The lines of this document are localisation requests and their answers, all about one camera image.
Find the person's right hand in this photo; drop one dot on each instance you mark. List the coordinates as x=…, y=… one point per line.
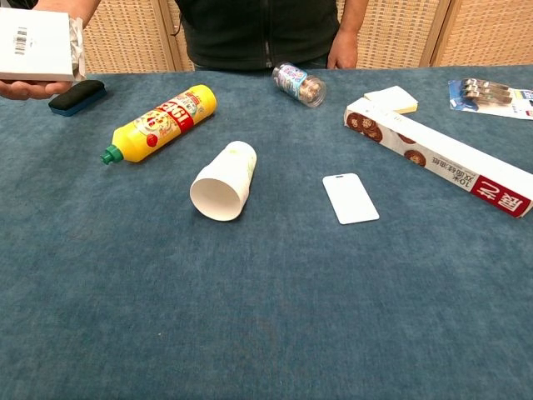
x=29, y=88

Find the person's left hand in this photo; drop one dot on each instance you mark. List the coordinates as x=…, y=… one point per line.
x=343, y=48

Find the person's left forearm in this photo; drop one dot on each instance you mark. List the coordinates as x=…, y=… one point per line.
x=352, y=13

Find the person's right forearm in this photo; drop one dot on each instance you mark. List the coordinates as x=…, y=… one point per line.
x=79, y=8

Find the person's black jacket torso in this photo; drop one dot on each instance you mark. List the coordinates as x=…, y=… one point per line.
x=260, y=29

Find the long white baking paper box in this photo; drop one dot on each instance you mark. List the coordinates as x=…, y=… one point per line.
x=441, y=150

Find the blue black board eraser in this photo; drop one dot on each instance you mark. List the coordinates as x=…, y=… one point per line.
x=77, y=98

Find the wicker screen panel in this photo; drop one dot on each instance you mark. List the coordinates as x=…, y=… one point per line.
x=487, y=33
x=125, y=37
x=395, y=33
x=180, y=50

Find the clear plastic jar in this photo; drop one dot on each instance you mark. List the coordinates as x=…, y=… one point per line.
x=297, y=83

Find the yellow sticky note pad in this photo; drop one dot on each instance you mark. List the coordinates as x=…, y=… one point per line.
x=395, y=99

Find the yellow bottle green cap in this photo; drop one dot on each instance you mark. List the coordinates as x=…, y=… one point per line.
x=166, y=121

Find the blister pack with metal clips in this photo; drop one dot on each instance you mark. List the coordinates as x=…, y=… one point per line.
x=487, y=96

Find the white paper cup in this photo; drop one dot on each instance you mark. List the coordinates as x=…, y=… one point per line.
x=220, y=187

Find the blue tablecloth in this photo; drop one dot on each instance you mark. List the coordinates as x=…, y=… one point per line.
x=266, y=291

